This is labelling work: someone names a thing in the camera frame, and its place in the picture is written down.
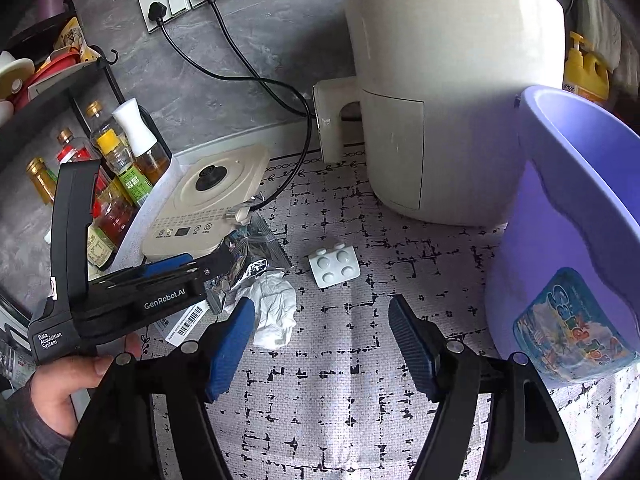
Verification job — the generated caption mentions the hanging cloth bags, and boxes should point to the hanging cloth bags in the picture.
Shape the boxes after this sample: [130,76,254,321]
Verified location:
[577,0,639,96]

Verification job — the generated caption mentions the yellow detergent bottle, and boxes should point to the yellow detergent bottle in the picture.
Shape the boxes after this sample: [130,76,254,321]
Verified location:
[562,32,610,106]

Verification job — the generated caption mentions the dark soy sauce bottle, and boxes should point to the dark soy sauce bottle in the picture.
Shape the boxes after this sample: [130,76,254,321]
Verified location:
[26,157,116,271]

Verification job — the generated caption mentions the snack packet on rack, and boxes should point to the snack packet on rack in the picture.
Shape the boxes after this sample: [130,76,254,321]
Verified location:
[54,16,101,62]

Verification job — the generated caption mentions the left black power cable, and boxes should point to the left black power cable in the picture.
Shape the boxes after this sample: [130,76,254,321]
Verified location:
[148,1,316,120]

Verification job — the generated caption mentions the white air fryer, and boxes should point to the white air fryer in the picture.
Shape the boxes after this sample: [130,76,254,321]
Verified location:
[314,0,565,226]

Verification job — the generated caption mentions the white top oil dispenser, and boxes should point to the white top oil dispenser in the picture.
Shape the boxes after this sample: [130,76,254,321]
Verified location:
[113,99,169,185]

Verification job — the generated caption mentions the red cap oil bottle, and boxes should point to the red cap oil bottle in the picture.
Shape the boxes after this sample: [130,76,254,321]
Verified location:
[56,128,137,247]

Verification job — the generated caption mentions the black metal rack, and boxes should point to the black metal rack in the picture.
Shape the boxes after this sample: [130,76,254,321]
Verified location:
[0,0,174,181]

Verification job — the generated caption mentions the right black power cable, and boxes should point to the right black power cable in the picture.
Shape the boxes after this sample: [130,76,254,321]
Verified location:
[192,0,316,210]

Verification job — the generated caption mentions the white printed paper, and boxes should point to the white printed paper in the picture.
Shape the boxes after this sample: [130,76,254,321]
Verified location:
[235,270,297,350]

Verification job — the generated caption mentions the blue white medicine box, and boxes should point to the blue white medicine box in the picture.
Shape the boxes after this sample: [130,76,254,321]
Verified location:
[153,300,208,347]

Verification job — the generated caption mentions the black power cable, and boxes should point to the black power cable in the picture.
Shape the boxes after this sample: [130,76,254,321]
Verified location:
[192,0,316,210]
[148,1,316,120]

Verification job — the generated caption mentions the person's left hand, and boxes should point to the person's left hand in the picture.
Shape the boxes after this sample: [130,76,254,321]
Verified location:
[30,354,114,440]

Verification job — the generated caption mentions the gold cap clear bottle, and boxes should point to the gold cap clear bottle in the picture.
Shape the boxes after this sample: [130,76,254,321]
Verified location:
[86,100,119,148]

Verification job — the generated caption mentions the purple plastic bucket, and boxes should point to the purple plastic bucket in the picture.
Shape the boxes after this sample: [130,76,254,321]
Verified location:
[485,86,639,388]

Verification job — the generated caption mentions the red container on rack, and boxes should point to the red container on rack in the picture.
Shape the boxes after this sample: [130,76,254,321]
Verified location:
[12,47,81,112]

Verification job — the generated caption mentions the white induction cooker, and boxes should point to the white induction cooker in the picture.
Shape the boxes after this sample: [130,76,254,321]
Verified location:
[141,144,269,261]

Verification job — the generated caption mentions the large white bowl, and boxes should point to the large white bowl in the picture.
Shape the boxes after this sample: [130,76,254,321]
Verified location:
[0,51,35,100]

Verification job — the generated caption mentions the yellow cap green label bottle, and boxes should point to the yellow cap green label bottle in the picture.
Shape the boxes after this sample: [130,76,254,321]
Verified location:
[96,128,152,207]

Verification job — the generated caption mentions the silver foil snack bag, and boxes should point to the silver foil snack bag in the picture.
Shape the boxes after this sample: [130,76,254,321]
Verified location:
[204,212,292,314]

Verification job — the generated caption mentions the patterned table mat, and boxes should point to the patterned table mat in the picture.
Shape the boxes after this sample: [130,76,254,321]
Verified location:
[114,144,640,480]

